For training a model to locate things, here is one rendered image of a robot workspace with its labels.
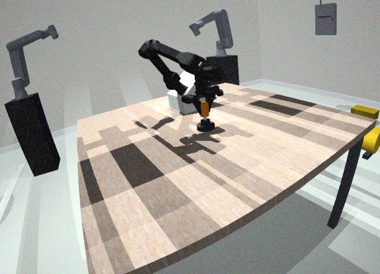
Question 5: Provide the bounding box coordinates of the orange cylinder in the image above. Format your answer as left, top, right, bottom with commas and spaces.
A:
201, 102, 210, 117

